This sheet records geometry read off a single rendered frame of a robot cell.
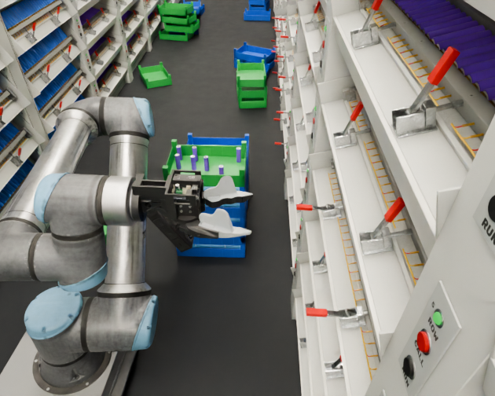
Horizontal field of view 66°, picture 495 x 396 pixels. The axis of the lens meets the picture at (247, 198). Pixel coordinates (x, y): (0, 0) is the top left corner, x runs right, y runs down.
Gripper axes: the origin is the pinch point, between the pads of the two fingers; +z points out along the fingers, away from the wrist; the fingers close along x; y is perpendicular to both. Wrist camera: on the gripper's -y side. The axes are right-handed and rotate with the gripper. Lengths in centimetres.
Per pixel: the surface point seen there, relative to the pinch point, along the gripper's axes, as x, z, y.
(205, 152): 80, -19, -40
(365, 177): 0.9, 19.8, 9.3
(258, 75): 219, 3, -65
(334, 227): 8.3, 18.9, -10.0
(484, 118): -18.7, 21.7, 31.4
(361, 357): -20.9, 19.2, -9.9
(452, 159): -20.8, 19.2, 28.1
